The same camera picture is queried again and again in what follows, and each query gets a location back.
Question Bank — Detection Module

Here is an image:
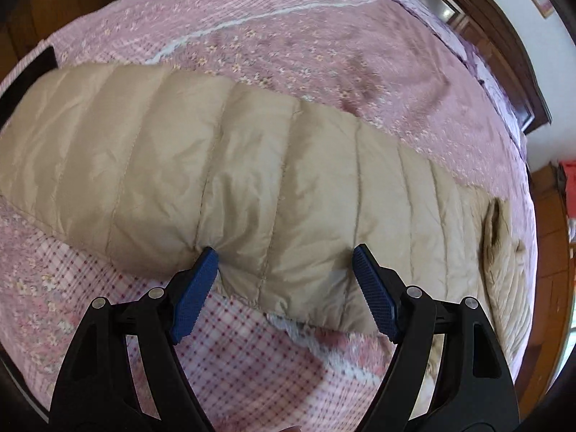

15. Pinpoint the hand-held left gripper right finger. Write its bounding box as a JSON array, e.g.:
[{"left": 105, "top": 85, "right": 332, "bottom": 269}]
[{"left": 352, "top": 244, "right": 520, "bottom": 432}]

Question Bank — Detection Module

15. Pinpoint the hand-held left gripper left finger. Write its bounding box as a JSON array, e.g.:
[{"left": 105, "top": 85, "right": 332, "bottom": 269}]
[{"left": 49, "top": 247, "right": 220, "bottom": 432}]

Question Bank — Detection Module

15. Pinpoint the beige down jacket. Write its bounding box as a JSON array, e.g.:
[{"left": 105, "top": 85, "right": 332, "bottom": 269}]
[{"left": 0, "top": 64, "right": 527, "bottom": 370}]

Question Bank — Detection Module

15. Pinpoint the red cloth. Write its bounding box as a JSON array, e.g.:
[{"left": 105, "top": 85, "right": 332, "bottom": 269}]
[{"left": 557, "top": 158, "right": 576, "bottom": 244}]

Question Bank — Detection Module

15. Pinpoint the pink floral bedspread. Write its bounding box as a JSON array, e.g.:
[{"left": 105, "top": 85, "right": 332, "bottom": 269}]
[{"left": 0, "top": 0, "right": 538, "bottom": 432}]

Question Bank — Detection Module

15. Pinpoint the black phone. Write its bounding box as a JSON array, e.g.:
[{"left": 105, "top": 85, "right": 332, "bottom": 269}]
[{"left": 0, "top": 45, "right": 57, "bottom": 122}]

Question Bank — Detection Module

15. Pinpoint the dark wooden headboard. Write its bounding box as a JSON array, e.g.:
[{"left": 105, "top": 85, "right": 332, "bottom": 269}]
[{"left": 405, "top": 0, "right": 553, "bottom": 133}]

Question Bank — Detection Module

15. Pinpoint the purple patterned pillow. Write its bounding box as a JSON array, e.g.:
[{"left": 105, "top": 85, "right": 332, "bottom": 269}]
[{"left": 377, "top": 0, "right": 527, "bottom": 145}]

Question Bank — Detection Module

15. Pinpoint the wooden wardrobe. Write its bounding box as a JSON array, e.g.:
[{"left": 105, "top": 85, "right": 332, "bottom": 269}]
[{"left": 0, "top": 0, "right": 190, "bottom": 68}]

